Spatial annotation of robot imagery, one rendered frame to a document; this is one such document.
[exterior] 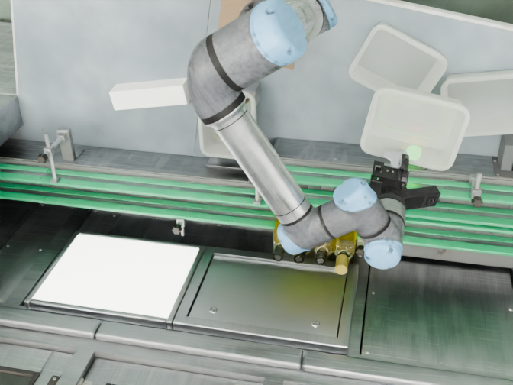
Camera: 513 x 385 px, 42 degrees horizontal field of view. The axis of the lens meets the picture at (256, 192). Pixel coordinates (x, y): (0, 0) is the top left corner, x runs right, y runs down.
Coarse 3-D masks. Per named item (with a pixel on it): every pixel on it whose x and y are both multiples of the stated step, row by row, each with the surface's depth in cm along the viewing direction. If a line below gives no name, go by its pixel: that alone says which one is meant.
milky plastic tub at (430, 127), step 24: (384, 96) 161; (408, 96) 152; (432, 96) 156; (384, 120) 164; (408, 120) 162; (432, 120) 161; (456, 120) 159; (360, 144) 161; (384, 144) 164; (408, 144) 165; (432, 144) 165; (456, 144) 156; (432, 168) 160
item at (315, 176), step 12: (288, 168) 195; (300, 168) 194; (312, 168) 194; (300, 180) 189; (312, 180) 189; (324, 180) 189; (336, 180) 189; (408, 180) 188; (420, 180) 188; (432, 180) 188; (444, 180) 188; (444, 192) 183; (456, 192) 182; (468, 192) 182; (492, 192) 183; (504, 192) 183; (504, 204) 179
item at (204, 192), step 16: (0, 176) 211; (16, 176) 211; (32, 176) 211; (48, 176) 211; (64, 176) 211; (80, 176) 211; (96, 176) 210; (112, 176) 210; (128, 176) 210; (128, 192) 204; (144, 192) 202; (160, 192) 202; (176, 192) 202; (192, 192) 202; (208, 192) 202; (224, 192) 202; (240, 192) 202; (416, 224) 188; (432, 224) 187; (448, 224) 187; (464, 224) 186
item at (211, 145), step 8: (248, 96) 192; (248, 104) 201; (200, 120) 199; (200, 128) 201; (208, 128) 206; (200, 136) 202; (208, 136) 207; (216, 136) 209; (200, 144) 204; (208, 144) 208; (216, 144) 209; (224, 144) 208; (208, 152) 205; (216, 152) 205; (224, 152) 205
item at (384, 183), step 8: (376, 168) 153; (384, 168) 154; (392, 168) 154; (376, 176) 150; (384, 176) 150; (392, 176) 150; (400, 176) 151; (368, 184) 158; (376, 184) 150; (384, 184) 151; (392, 184) 151; (400, 184) 150; (376, 192) 148; (384, 192) 149; (392, 192) 149; (400, 200) 145
